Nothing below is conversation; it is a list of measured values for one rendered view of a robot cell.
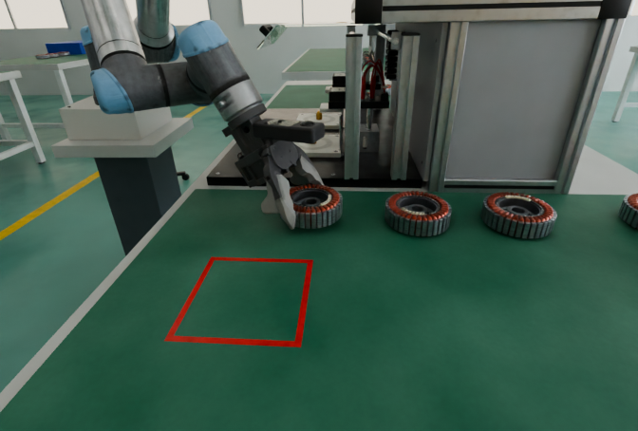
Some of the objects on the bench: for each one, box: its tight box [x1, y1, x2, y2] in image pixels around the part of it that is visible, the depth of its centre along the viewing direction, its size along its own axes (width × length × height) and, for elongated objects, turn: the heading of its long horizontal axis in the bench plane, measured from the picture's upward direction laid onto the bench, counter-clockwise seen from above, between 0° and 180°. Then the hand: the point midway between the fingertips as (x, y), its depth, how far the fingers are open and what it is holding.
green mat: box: [267, 84, 391, 110], centre depth 162 cm, size 94×61×1 cm, turn 88°
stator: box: [385, 191, 452, 236], centre depth 63 cm, size 11×11×4 cm
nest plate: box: [292, 135, 341, 158], centre depth 94 cm, size 15×15×1 cm
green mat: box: [0, 189, 638, 431], centre depth 47 cm, size 94×61×1 cm, turn 88°
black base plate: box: [206, 108, 422, 188], centre depth 106 cm, size 47×64×2 cm
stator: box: [280, 184, 343, 229], centre depth 63 cm, size 11×11×4 cm
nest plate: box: [296, 114, 341, 129], centre depth 116 cm, size 15×15×1 cm
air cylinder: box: [359, 123, 380, 152], centre depth 92 cm, size 5×8×6 cm
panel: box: [390, 22, 448, 181], centre depth 97 cm, size 1×66×30 cm, turn 178°
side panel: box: [426, 18, 626, 194], centre depth 67 cm, size 28×3×32 cm, turn 88°
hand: (312, 207), depth 64 cm, fingers closed on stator, 13 cm apart
